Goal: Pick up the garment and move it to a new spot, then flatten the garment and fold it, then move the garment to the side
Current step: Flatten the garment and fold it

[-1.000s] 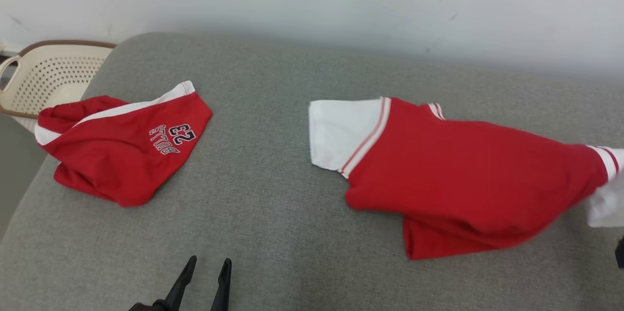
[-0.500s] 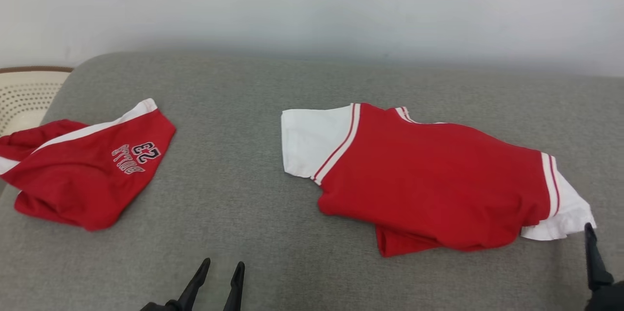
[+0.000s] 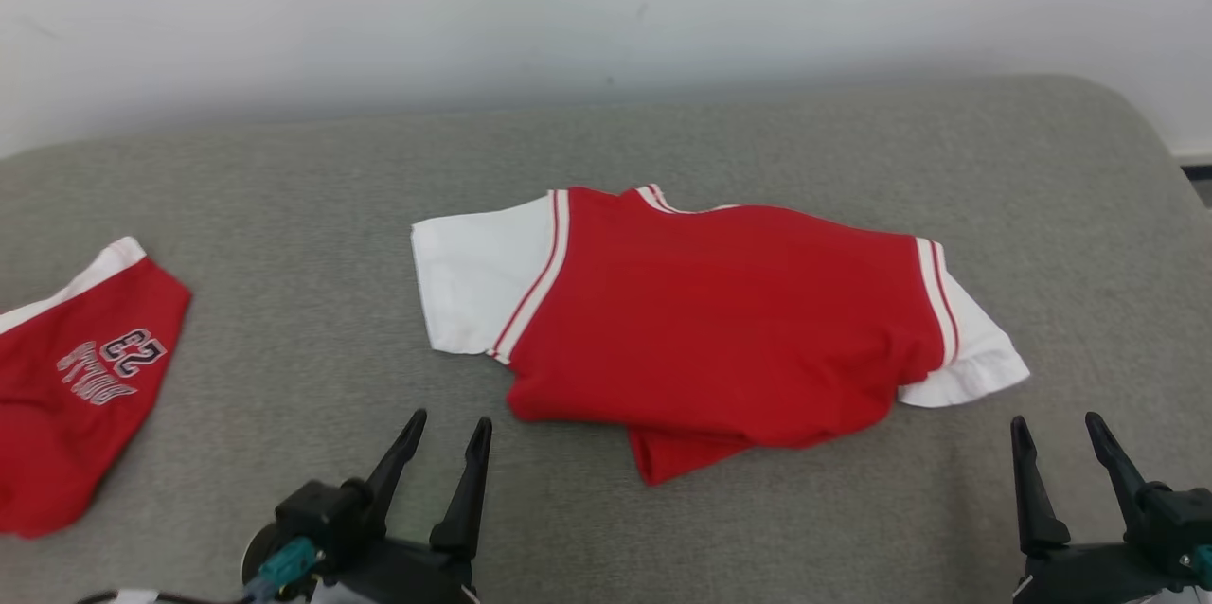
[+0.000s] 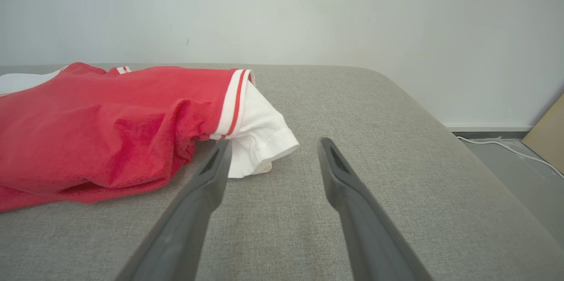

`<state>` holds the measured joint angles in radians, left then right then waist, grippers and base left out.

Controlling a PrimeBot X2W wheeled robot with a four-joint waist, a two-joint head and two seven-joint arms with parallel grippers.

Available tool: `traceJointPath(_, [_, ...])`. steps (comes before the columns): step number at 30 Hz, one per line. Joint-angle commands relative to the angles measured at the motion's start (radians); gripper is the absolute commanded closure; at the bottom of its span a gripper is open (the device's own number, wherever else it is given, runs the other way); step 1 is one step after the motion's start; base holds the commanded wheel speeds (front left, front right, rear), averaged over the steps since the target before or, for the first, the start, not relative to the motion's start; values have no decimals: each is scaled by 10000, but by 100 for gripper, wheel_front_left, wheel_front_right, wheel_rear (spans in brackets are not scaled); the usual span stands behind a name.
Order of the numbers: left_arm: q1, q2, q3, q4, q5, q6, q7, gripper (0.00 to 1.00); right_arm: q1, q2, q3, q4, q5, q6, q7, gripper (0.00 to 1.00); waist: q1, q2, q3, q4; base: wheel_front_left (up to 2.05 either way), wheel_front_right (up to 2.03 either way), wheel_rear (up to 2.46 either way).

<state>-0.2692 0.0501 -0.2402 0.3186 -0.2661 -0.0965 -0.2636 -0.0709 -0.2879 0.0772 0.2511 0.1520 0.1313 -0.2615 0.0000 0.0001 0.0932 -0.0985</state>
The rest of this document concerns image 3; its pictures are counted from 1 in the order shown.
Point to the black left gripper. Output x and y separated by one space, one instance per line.
407 576

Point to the red shorts white trim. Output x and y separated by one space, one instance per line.
57 434

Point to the red white short-sleeve shirt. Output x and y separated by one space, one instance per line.
710 320

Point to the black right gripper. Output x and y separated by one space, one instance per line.
1089 576

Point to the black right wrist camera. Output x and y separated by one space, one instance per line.
1179 519

